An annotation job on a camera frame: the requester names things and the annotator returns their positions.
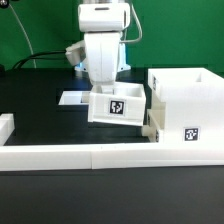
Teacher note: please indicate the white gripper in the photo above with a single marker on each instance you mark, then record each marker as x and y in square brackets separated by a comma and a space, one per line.
[102, 25]

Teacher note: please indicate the white drawer box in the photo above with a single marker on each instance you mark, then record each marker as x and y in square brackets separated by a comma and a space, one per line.
[124, 106]
[155, 120]

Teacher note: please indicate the white drawer cabinet frame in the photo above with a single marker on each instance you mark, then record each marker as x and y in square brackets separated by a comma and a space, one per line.
[194, 104]

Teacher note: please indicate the white front drawer box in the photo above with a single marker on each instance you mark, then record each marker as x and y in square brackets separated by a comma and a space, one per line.
[155, 120]

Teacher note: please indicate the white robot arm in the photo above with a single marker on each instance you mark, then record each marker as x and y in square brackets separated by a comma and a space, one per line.
[103, 1]

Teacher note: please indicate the white marker tag sheet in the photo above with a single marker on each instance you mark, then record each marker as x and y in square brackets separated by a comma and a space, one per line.
[74, 98]

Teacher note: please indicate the white U-shaped fence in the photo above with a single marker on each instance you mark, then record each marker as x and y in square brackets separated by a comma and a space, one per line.
[102, 156]

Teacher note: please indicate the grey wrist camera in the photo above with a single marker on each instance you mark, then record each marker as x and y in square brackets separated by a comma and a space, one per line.
[76, 53]

